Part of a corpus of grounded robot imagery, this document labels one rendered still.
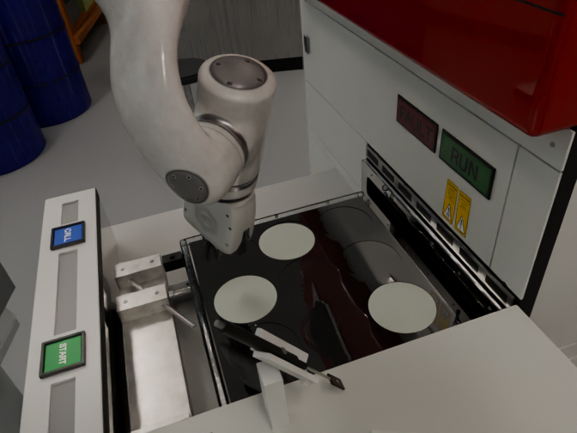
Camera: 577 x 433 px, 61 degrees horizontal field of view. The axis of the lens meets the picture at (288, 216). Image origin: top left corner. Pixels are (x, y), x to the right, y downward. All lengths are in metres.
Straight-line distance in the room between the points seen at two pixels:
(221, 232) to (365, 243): 0.30
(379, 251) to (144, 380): 0.42
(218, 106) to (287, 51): 3.40
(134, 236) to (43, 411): 0.51
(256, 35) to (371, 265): 3.17
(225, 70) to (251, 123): 0.06
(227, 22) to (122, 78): 3.36
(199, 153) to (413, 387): 0.35
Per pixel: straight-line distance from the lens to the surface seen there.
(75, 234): 0.91
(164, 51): 0.48
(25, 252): 2.66
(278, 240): 0.88
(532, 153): 0.61
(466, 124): 0.69
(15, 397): 1.19
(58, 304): 0.81
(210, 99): 0.52
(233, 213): 0.62
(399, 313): 0.76
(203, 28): 3.88
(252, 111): 0.52
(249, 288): 0.80
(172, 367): 0.76
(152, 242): 1.07
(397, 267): 0.83
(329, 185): 1.15
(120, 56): 0.51
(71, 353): 0.72
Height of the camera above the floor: 1.47
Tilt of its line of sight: 38 degrees down
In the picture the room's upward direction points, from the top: 6 degrees counter-clockwise
